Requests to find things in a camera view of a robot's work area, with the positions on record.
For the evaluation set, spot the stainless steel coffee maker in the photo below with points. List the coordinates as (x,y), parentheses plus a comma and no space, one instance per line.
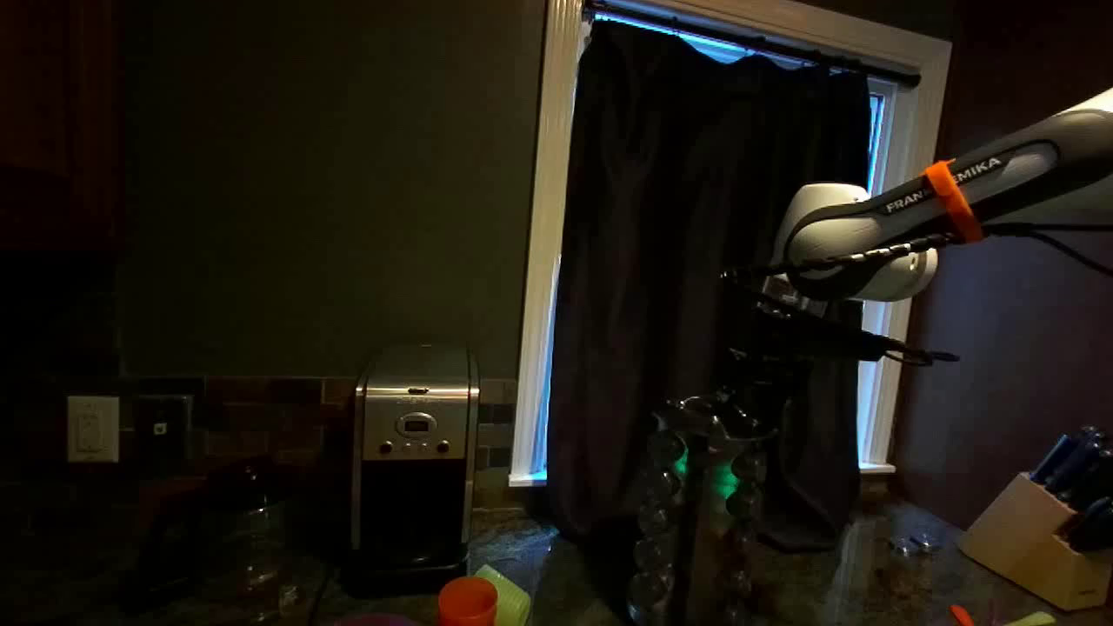
(417,452)

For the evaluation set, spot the dark glass carafe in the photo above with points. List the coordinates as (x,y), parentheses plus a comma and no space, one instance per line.
(239,543)

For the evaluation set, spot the light green plastic container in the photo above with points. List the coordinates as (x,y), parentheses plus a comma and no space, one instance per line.
(508,594)

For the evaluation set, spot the black window curtain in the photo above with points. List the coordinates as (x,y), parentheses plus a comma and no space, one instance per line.
(664,267)

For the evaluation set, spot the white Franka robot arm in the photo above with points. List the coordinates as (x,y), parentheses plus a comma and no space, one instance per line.
(883,221)

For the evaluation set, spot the orange red utensil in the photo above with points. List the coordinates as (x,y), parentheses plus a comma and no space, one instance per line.
(961,617)

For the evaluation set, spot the wooden knife block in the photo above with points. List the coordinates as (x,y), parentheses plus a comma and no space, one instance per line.
(1020,543)

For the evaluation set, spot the dark wall outlet plate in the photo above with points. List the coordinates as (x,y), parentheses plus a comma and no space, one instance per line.
(162,429)

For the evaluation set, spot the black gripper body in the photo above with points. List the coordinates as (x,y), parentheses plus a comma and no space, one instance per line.
(787,336)

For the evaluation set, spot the orange plastic cup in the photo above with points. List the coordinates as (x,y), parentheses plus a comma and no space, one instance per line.
(467,602)

